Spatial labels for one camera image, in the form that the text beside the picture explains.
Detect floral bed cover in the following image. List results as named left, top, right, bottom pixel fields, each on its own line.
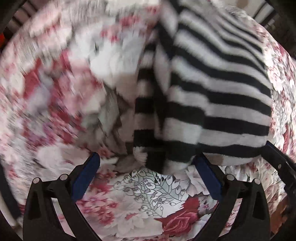
left=1, top=1, right=295, bottom=240

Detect black white striped sweater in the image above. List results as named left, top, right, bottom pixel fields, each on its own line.
left=133, top=1, right=272, bottom=175

